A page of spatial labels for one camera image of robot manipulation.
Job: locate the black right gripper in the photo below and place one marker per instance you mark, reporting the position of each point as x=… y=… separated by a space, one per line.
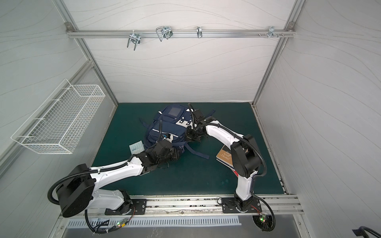
x=193 y=131

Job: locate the metal clamp hook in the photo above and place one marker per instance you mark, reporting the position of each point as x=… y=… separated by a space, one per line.
x=199 y=32
x=271 y=33
x=134 y=39
x=164 y=32

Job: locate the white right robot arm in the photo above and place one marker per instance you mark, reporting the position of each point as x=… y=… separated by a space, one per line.
x=246 y=158

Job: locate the aluminium top cross rail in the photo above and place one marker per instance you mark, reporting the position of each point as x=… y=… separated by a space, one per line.
x=177 y=34

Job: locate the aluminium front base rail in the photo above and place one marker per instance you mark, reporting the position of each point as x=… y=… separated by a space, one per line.
x=206 y=205

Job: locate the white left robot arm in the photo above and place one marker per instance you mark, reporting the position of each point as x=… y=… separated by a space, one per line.
x=83 y=188

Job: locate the navy blue student backpack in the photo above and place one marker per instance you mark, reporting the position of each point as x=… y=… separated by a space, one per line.
x=171 y=123

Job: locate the orange brown scroll book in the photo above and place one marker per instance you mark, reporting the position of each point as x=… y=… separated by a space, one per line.
x=224 y=156

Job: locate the white slotted cable duct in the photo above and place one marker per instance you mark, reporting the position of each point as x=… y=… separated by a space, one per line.
x=148 y=222

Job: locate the white wire wall basket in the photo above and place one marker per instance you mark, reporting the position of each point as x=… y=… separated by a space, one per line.
x=57 y=125

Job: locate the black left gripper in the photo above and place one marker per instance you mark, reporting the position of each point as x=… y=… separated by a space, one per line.
x=175 y=153

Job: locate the white green calculator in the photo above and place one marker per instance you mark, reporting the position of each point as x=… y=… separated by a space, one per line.
x=137 y=148

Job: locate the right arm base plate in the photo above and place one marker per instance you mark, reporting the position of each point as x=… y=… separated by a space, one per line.
x=232 y=205

